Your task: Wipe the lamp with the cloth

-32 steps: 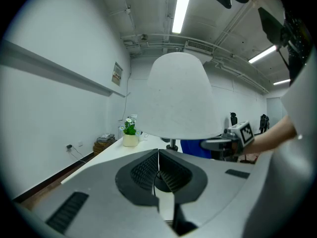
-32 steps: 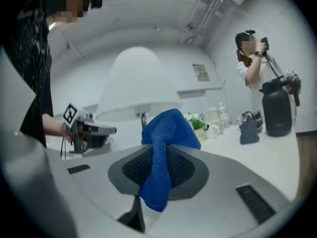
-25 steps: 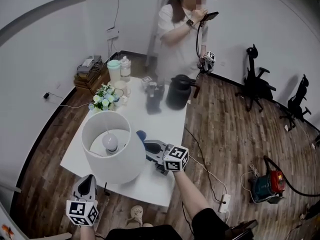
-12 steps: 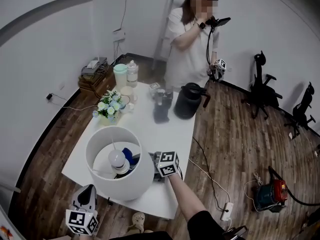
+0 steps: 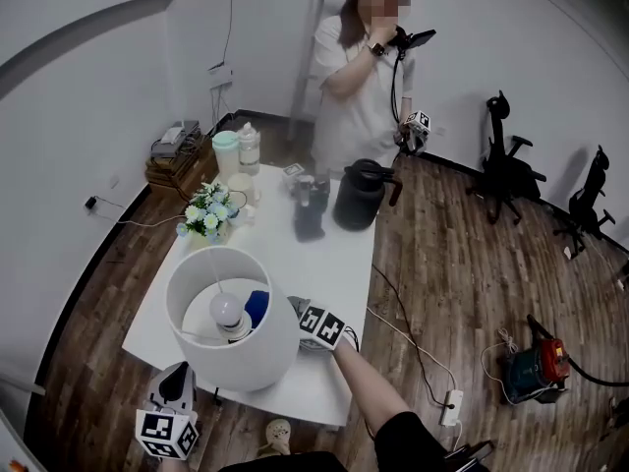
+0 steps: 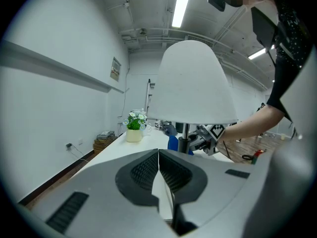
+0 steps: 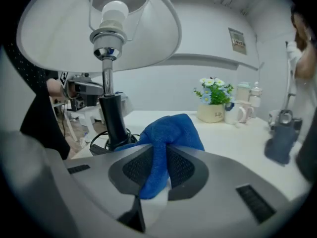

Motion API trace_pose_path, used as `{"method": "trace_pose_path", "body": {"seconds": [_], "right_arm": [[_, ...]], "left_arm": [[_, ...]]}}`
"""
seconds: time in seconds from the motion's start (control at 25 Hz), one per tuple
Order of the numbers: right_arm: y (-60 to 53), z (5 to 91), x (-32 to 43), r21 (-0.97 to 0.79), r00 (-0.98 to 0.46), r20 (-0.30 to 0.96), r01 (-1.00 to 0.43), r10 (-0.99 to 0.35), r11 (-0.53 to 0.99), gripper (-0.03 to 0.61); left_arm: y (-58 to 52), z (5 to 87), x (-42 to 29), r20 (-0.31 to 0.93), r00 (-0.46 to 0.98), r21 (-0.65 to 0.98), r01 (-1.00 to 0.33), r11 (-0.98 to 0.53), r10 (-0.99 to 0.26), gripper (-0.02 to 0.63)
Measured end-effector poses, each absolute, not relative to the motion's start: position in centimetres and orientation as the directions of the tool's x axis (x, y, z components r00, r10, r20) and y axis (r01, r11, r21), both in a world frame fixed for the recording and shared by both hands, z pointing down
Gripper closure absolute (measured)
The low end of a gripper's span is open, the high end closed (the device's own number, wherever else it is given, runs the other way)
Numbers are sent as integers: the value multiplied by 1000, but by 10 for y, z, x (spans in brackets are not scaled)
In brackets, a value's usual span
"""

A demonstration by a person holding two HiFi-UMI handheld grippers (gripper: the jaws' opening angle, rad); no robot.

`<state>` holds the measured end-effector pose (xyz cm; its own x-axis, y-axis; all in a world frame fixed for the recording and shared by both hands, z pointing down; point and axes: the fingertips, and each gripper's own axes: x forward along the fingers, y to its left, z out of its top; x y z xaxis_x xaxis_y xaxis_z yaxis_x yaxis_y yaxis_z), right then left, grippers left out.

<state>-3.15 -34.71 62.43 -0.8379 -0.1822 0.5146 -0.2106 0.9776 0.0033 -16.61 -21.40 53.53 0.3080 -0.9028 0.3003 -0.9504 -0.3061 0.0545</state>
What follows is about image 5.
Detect thin adapter cable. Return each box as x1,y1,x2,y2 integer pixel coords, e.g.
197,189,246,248
92,198,191,229

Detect blue cloth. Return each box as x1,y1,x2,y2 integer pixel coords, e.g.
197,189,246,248
244,289,271,329

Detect person's black clothing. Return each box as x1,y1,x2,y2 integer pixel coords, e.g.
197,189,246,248
215,410,454,472

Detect white flowers in vase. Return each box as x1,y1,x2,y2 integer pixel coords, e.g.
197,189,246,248
175,182,240,243

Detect grey device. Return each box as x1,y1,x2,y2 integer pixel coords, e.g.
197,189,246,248
150,119,202,159

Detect red and teal vacuum cleaner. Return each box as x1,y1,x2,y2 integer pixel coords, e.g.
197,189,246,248
500,314,629,406

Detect white table lamp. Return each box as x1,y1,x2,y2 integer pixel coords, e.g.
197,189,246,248
165,246,301,393

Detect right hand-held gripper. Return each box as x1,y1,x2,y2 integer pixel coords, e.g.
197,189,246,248
287,295,348,353

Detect stack of wooden crates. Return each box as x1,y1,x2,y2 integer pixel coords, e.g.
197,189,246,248
144,138,220,201

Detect person's right forearm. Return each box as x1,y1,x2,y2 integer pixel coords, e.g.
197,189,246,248
332,335,412,437

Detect white power strip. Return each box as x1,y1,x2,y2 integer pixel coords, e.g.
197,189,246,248
439,389,465,427

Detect thin wall cable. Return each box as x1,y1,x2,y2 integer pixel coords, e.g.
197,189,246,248
222,0,238,71

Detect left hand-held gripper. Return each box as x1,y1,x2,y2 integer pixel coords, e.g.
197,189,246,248
136,361,201,461

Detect person's beige shoe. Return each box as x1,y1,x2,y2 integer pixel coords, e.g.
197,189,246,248
257,418,292,457

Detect person's left forearm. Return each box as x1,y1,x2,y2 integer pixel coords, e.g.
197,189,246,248
159,454,198,472

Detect black kettle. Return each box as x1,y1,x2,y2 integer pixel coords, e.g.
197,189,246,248
332,158,403,233

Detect black office chair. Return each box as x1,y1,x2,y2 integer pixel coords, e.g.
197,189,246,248
553,144,616,258
465,89,548,225

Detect aluminium ladder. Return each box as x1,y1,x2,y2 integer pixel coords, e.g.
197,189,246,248
286,0,365,140

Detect clear glass jar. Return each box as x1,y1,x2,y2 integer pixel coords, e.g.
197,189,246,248
237,121,261,176

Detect black floor cable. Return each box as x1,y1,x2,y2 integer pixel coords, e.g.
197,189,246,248
371,263,453,410

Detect white power strip cord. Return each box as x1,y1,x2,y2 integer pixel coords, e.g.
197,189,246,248
449,420,467,455

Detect dark grey cloth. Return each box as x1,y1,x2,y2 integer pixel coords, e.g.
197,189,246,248
293,204,327,243

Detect white floor cable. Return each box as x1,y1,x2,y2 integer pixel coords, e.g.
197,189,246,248
366,305,461,393

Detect green lidded jar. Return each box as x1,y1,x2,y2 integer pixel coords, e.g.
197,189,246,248
211,130,242,181

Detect beige cup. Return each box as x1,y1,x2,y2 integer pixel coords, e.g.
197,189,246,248
227,172,262,210

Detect white table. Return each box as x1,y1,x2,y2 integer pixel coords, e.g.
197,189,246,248
121,163,377,430

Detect white vacuum cable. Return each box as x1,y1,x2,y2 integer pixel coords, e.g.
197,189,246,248
480,329,521,406

